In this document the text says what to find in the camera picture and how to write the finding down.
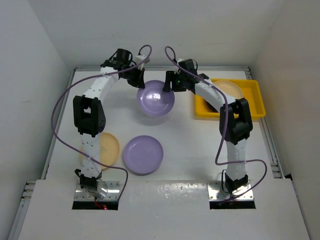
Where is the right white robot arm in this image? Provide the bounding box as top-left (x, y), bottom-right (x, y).
top-left (163, 58), bottom-right (253, 196)

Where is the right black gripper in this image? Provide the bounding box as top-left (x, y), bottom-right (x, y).
top-left (164, 70), bottom-right (187, 92)

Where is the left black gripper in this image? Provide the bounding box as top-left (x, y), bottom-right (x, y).
top-left (120, 64), bottom-right (145, 88)

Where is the purple cable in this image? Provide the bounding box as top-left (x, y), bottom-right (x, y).
top-left (50, 44), bottom-right (153, 200)
top-left (164, 45), bottom-right (268, 204)

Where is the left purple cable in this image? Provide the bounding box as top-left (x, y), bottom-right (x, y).
top-left (50, 44), bottom-right (153, 200)

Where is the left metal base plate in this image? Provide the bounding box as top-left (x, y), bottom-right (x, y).
top-left (73, 180), bottom-right (120, 202)

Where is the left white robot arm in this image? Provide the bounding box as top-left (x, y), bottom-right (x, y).
top-left (73, 48), bottom-right (149, 194)

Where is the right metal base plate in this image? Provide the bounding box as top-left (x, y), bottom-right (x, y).
top-left (207, 180), bottom-right (254, 202)

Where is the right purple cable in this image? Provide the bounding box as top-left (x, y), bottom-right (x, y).
top-left (164, 45), bottom-right (268, 204)

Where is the yellow plastic bin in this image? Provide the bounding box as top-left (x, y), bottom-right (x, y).
top-left (194, 78), bottom-right (266, 120)

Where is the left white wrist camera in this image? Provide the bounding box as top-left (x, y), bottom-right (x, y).
top-left (133, 54), bottom-right (150, 70)

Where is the purple plastic plate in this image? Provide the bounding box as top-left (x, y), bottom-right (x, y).
top-left (122, 135), bottom-right (164, 175)

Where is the yellow plastic plate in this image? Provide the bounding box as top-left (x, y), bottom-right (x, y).
top-left (213, 80), bottom-right (244, 99)

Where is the steel rimmed plate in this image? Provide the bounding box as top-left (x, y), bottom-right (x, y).
top-left (205, 101), bottom-right (218, 113)

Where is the metal base plate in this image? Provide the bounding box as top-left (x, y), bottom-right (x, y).
top-left (73, 180), bottom-right (120, 202)
top-left (207, 180), bottom-right (254, 202)

